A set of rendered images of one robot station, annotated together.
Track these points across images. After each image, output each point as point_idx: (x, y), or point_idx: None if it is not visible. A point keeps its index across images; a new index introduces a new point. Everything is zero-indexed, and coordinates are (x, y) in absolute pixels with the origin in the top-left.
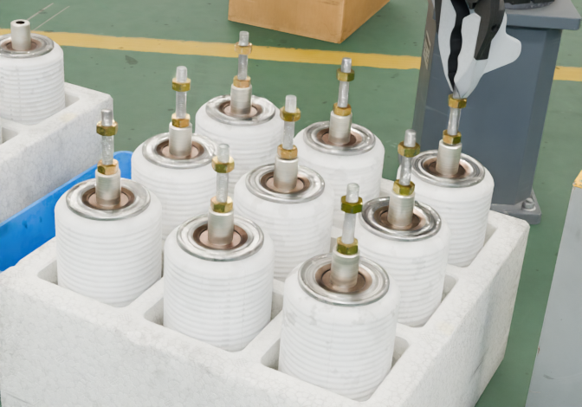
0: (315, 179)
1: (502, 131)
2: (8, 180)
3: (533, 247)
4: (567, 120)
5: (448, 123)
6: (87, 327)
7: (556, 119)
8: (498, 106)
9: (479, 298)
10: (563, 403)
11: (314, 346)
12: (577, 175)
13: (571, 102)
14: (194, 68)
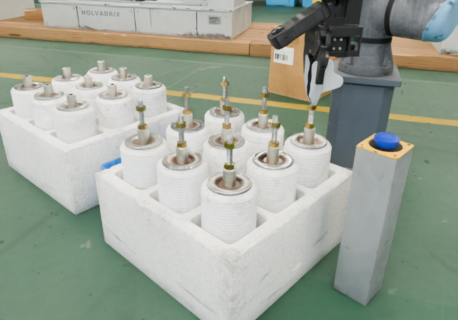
0: (241, 140)
1: (363, 135)
2: None
3: None
4: (409, 138)
5: (337, 130)
6: (125, 197)
7: (404, 137)
8: (361, 122)
9: (313, 203)
10: (354, 262)
11: (209, 214)
12: None
13: (414, 131)
14: (246, 108)
